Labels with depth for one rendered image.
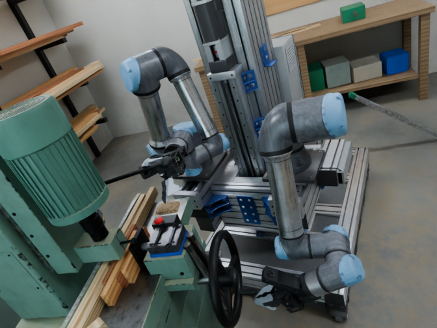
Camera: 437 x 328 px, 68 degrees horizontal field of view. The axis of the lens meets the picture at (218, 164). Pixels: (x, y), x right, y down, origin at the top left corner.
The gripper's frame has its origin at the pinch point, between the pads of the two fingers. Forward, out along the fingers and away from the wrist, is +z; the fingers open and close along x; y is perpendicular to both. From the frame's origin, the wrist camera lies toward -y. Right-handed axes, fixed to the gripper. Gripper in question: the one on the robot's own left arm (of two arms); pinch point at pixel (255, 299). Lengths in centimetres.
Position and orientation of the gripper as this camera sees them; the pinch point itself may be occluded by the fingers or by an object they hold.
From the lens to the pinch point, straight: 114.2
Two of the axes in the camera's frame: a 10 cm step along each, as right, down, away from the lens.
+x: 1.9, -5.9, 7.9
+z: -6.8, 5.0, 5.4
